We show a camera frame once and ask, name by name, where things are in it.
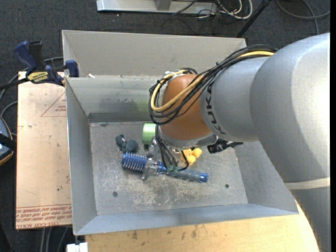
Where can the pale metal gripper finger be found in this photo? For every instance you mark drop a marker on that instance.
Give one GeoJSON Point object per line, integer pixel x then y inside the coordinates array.
{"type": "Point", "coordinates": [150, 163]}
{"type": "Point", "coordinates": [147, 173]}

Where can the light green cup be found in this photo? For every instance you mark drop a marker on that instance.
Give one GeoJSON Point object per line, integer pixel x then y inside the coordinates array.
{"type": "Point", "coordinates": [148, 133]}

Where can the blue bristle brush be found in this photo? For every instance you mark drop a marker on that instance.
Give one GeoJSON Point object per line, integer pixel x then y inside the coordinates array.
{"type": "Point", "coordinates": [134, 162]}

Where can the dark green toy animal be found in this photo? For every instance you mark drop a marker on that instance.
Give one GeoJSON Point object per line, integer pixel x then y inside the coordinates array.
{"type": "Point", "coordinates": [128, 144]}

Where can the grey metal bin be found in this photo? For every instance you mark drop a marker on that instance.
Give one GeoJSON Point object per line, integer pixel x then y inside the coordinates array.
{"type": "Point", "coordinates": [168, 193]}

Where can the yellow toy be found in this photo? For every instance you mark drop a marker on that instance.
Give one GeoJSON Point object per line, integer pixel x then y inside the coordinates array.
{"type": "Point", "coordinates": [193, 155]}

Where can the brown cardboard board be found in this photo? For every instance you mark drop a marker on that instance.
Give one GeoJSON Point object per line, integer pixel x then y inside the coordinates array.
{"type": "Point", "coordinates": [42, 153]}

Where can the black cylinder on white bracket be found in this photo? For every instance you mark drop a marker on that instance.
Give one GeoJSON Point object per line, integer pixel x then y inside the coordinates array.
{"type": "Point", "coordinates": [221, 146]}

